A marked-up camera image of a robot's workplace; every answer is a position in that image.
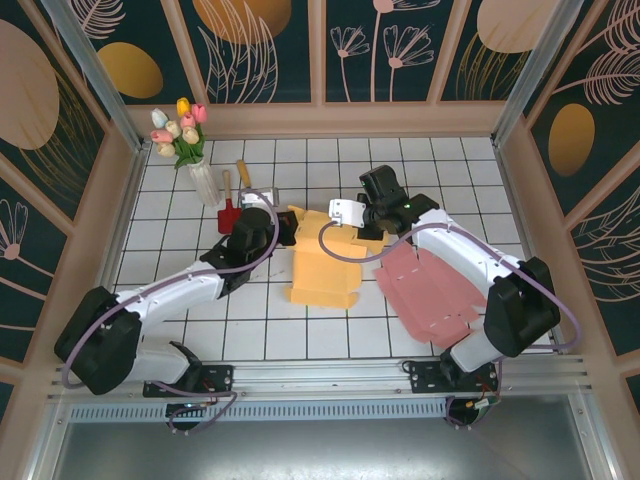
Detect white ribbed vase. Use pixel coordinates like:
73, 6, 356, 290
187, 158, 223, 207

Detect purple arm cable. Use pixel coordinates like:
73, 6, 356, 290
318, 222, 584, 431
59, 188, 281, 434

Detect green circuit board with wires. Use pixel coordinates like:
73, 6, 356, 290
464, 392, 504, 416

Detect aluminium side rail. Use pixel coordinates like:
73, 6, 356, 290
97, 142, 151, 286
492, 142, 531, 261

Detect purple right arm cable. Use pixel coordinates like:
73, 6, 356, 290
318, 222, 584, 431

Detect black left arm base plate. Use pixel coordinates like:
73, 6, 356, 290
143, 363, 236, 399

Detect slotted metal cable duct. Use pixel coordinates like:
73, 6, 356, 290
67, 402, 449, 421

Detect yellow paper box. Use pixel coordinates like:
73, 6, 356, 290
283, 203, 391, 309

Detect aluminium frame post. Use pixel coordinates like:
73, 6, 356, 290
42, 0, 149, 154
492, 0, 581, 146

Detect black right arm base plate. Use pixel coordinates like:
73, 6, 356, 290
408, 359, 501, 396

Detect pink paper box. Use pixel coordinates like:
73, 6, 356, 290
372, 244, 489, 346

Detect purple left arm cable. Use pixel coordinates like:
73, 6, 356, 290
59, 188, 281, 434

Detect green tulip stems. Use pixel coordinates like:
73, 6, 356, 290
172, 124, 207, 171

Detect aluminium mounting rail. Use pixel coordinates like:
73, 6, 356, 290
47, 352, 596, 401

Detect teal toy rake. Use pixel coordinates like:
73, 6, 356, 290
235, 159, 256, 191

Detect red toy shovel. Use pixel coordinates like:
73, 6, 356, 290
216, 169, 245, 235

